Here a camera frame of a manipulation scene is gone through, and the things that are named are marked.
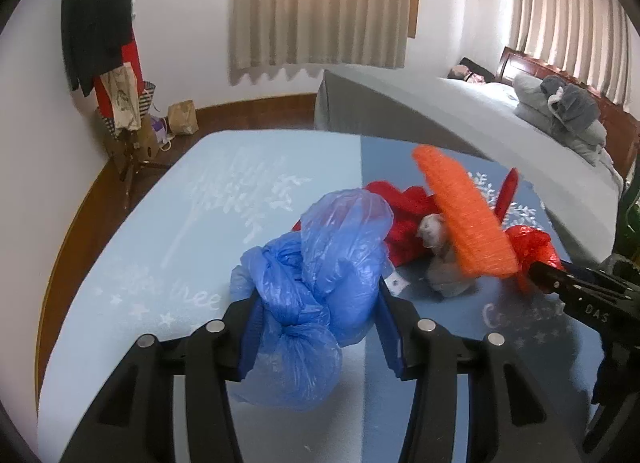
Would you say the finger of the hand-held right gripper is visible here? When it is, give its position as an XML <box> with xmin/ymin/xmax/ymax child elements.
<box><xmin>567</xmin><ymin>254</ymin><xmax>640</xmax><ymax>291</ymax></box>
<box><xmin>527</xmin><ymin>260</ymin><xmax>583</xmax><ymax>301</ymax></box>

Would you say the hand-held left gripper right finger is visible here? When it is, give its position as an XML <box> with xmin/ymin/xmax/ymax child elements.
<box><xmin>377</xmin><ymin>275</ymin><xmax>601</xmax><ymax>463</ymax></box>

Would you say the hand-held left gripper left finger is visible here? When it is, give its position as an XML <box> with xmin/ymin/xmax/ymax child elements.
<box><xmin>60</xmin><ymin>288</ymin><xmax>262</xmax><ymax>463</ymax></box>

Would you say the white tissue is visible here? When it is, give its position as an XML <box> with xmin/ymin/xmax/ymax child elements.
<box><xmin>416</xmin><ymin>213</ymin><xmax>483</xmax><ymax>300</ymax></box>

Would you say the blue plastic bag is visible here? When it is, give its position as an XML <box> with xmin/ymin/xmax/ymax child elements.
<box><xmin>230</xmin><ymin>188</ymin><xmax>396</xmax><ymax>411</ymax></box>

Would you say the orange foam net sleeve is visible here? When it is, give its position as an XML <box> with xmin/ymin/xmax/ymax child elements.
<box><xmin>411</xmin><ymin>144</ymin><xmax>518</xmax><ymax>279</ymax></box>

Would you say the red cloth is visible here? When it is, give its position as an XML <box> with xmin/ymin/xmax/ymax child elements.
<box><xmin>292</xmin><ymin>181</ymin><xmax>453</xmax><ymax>266</ymax></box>

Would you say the blue printed tablecloth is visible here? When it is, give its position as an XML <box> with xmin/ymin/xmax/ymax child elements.
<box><xmin>37</xmin><ymin>129</ymin><xmax>616</xmax><ymax>463</ymax></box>

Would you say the red wooden headboard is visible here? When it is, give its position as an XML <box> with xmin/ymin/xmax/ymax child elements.
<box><xmin>495</xmin><ymin>46</ymin><xmax>640</xmax><ymax>179</ymax></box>

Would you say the dark grey garment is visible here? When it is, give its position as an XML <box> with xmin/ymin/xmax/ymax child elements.
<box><xmin>540</xmin><ymin>74</ymin><xmax>601</xmax><ymax>133</ymax></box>

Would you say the folded grey quilt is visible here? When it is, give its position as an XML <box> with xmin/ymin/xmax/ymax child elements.
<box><xmin>512</xmin><ymin>73</ymin><xmax>613</xmax><ymax>166</ymax></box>

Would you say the bed with grey sheet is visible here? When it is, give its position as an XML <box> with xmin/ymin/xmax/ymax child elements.
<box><xmin>315</xmin><ymin>68</ymin><xmax>628</xmax><ymax>264</ymax></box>

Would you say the wooden coat rack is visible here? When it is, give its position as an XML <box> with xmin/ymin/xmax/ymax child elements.
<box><xmin>102</xmin><ymin>0</ymin><xmax>172</xmax><ymax>210</ymax></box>

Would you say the pinkish bundle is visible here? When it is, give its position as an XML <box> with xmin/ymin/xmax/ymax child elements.
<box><xmin>447</xmin><ymin>64</ymin><xmax>488</xmax><ymax>85</ymax></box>

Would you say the black cushion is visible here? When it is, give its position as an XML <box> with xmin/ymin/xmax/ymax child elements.
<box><xmin>460</xmin><ymin>57</ymin><xmax>497</xmax><ymax>81</ymax></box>

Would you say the brown cardboard box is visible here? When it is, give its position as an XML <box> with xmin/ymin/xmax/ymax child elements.
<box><xmin>102</xmin><ymin>126</ymin><xmax>159</xmax><ymax>165</ymax></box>

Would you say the brown paper bag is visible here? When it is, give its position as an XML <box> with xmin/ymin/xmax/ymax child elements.
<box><xmin>166</xmin><ymin>100</ymin><xmax>199</xmax><ymax>137</ymax></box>

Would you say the striped bag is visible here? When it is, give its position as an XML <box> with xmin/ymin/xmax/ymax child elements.
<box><xmin>97</xmin><ymin>80</ymin><xmax>157</xmax><ymax>140</ymax></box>

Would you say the beige printed tote bag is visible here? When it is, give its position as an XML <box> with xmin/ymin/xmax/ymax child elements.
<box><xmin>97</xmin><ymin>62</ymin><xmax>143</xmax><ymax>132</ymax></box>

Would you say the red garment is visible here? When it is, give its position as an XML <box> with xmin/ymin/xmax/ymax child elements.
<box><xmin>92</xmin><ymin>28</ymin><xmax>144</xmax><ymax>119</ymax></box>

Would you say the wide beige curtain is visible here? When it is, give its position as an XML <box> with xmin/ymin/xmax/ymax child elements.
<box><xmin>227</xmin><ymin>0</ymin><xmax>415</xmax><ymax>86</ymax></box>

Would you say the black coat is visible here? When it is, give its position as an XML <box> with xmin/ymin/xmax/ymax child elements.
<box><xmin>61</xmin><ymin>0</ymin><xmax>132</xmax><ymax>96</ymax></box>

